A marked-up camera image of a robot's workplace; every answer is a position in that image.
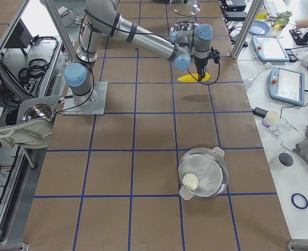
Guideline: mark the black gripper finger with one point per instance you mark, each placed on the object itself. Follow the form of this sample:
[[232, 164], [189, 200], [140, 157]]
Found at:
[[200, 74], [203, 73]]

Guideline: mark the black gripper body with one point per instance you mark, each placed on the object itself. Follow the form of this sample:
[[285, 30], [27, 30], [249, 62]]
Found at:
[[200, 64]]

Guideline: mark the yellow plastic corn cob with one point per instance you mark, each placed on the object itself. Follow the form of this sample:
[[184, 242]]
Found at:
[[191, 78]]

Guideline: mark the glass pot lid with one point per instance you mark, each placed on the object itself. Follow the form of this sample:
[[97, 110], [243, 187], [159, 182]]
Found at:
[[185, 8]]

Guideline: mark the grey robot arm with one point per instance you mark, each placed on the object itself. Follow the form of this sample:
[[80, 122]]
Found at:
[[182, 48]]

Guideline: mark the pale green electric pot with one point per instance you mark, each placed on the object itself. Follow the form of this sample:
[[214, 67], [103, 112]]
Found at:
[[182, 25]]

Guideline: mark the steel steamer pot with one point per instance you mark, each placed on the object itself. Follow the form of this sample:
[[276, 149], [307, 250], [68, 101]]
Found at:
[[210, 168]]

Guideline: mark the blue plate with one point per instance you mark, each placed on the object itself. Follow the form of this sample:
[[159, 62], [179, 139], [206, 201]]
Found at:
[[259, 28]]

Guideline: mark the upper teach pendant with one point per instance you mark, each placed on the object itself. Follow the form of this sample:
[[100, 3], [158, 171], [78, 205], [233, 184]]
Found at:
[[269, 49]]

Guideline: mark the teach pendant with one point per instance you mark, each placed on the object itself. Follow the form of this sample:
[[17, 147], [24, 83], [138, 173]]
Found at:
[[286, 85], [269, 49]]

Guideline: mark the black power adapter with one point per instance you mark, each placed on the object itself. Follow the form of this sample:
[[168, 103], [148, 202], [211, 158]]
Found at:
[[259, 112]]

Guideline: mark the lower teach pendant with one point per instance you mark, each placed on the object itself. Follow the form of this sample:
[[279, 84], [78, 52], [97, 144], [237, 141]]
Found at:
[[286, 85]]

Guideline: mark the white steamed bun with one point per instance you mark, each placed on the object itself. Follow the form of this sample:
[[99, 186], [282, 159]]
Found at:
[[190, 181]]

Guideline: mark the white cup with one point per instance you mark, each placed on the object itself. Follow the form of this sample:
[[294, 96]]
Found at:
[[281, 161]]

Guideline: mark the aluminium frame post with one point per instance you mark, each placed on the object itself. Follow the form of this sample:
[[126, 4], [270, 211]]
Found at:
[[251, 16]]

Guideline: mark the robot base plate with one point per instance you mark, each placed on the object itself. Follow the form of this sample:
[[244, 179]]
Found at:
[[89, 104]]

